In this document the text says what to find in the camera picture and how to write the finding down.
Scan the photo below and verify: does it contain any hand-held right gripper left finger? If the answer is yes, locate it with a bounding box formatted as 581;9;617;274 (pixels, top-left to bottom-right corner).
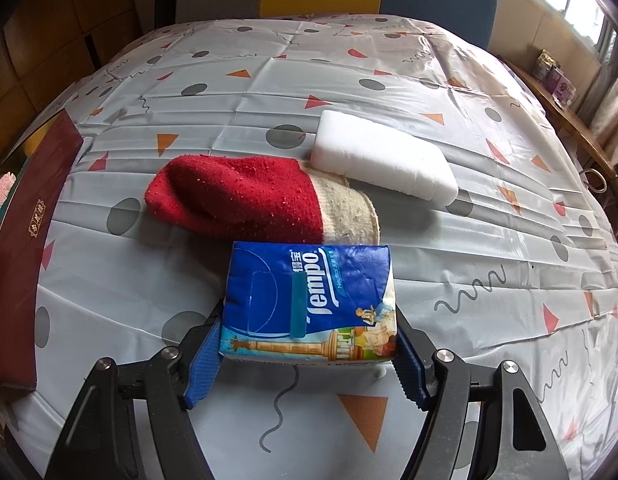
44;297;224;480

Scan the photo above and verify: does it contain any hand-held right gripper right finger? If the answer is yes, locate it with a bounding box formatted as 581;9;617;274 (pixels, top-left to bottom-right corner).
396;310;572;480

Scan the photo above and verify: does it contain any blue tissue pack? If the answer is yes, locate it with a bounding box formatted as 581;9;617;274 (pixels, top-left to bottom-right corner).
216;241;400;367

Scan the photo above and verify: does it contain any dark red box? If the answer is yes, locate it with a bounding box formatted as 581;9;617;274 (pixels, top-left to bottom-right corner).
0;110;84;392

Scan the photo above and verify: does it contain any grey patterned tablecloth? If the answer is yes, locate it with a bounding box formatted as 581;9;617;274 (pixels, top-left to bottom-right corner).
0;12;618;480

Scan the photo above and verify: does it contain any red sock beige cuff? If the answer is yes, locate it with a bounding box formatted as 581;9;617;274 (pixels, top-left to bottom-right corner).
145;156;380;246

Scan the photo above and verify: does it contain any white sponge block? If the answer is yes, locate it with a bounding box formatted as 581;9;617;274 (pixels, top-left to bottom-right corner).
309;109;460;206

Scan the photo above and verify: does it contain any wooden side table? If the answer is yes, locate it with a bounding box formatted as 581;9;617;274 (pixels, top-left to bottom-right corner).
499;55;618;181

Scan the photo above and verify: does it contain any light curtain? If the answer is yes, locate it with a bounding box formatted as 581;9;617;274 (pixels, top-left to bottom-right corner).
574;55;618;163

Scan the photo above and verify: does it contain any blue chair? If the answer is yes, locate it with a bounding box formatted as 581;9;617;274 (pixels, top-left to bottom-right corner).
379;0;500;52

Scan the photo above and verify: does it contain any window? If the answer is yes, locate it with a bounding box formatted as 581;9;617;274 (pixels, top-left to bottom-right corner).
526;0;618;63

